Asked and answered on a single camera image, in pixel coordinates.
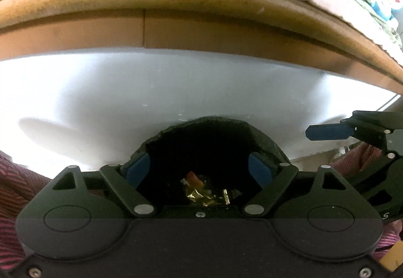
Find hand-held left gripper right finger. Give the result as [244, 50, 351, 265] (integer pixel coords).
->
[241, 152, 351, 218]

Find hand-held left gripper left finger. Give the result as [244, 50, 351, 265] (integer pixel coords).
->
[50, 151, 158, 219]

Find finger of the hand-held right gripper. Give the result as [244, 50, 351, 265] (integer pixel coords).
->
[305, 110, 403, 152]

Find bitten apple piece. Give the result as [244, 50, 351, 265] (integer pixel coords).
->
[184, 171, 205, 189]

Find black garbage bag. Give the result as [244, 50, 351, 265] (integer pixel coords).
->
[130, 116, 291, 207]

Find gold foil wrapper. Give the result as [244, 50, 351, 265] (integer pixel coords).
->
[180, 179, 232, 208]

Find maroon striped pants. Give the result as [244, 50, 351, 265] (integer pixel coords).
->
[0, 142, 403, 270]

